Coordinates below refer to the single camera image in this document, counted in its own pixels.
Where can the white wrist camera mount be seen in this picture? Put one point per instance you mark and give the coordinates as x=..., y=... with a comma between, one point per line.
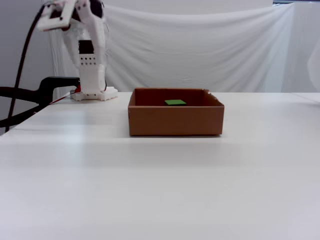
x=56, y=18

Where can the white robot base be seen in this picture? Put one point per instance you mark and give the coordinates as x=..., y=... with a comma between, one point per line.
x=95, y=95

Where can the black table clamp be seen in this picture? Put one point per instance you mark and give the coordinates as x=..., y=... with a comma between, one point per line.
x=45, y=92

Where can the white cloth backdrop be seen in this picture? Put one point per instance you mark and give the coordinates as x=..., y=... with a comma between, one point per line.
x=200, y=50

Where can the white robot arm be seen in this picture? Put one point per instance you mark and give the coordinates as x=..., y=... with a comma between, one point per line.
x=91, y=75

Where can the brown cardboard box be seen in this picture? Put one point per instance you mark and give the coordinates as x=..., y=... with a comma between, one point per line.
x=175, y=120

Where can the green cube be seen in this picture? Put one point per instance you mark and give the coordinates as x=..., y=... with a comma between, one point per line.
x=175, y=102

